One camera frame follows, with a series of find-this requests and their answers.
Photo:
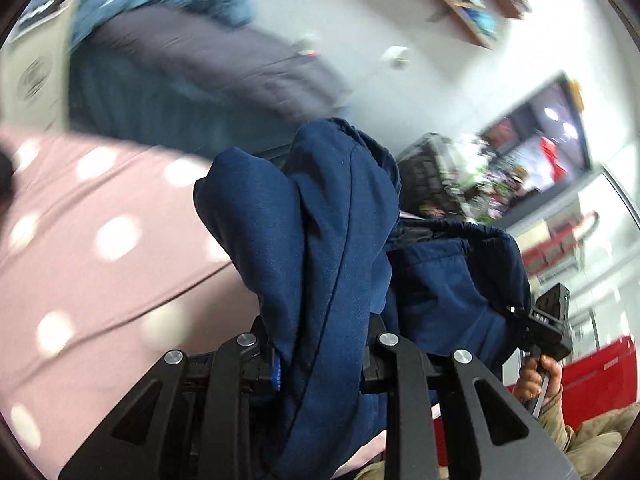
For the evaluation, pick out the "person's right hand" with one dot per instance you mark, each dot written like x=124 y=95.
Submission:
x=529 y=384

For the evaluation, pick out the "wall mounted television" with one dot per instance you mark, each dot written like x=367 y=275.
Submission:
x=542 y=136

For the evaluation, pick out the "red storage box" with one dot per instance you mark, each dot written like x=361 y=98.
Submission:
x=600 y=382

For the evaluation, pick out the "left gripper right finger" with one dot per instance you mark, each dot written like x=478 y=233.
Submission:
x=488 y=434

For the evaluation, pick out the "pink polka dot bedsheet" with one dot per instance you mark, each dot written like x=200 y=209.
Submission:
x=105 y=266

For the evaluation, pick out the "black garment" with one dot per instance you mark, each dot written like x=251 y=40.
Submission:
x=6 y=181

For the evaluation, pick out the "dark blue large garment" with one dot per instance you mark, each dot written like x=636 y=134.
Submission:
x=321 y=242

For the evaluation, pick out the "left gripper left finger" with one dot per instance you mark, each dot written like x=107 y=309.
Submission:
x=188 y=417

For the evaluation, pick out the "khaki trousers of person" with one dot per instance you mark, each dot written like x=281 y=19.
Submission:
x=592 y=445

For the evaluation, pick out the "beige air conditioner unit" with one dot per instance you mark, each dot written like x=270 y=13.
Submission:
x=34 y=66

